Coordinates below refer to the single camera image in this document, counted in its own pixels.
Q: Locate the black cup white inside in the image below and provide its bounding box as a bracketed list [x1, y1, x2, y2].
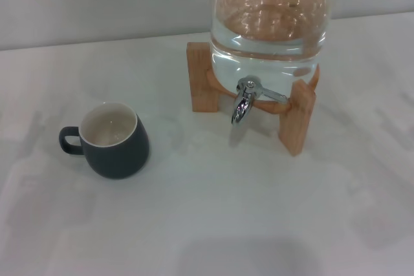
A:
[58, 101, 151, 180]

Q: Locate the wooden dispenser stand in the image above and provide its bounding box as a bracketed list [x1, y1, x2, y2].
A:
[186, 41, 321, 157]

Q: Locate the chrome faucet with lever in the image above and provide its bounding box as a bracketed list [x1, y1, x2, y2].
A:
[230, 75, 289, 125]

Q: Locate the clear glass water dispenser jar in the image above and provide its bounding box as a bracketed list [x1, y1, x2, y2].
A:
[208, 0, 334, 101]

